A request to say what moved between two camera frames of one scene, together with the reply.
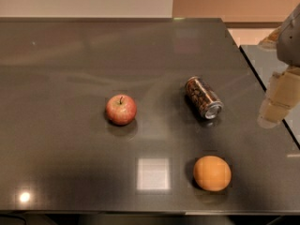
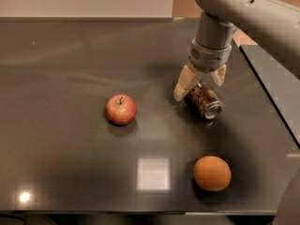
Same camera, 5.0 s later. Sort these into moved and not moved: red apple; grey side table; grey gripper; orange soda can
Moved: grey gripper
Not moved: orange soda can; grey side table; red apple
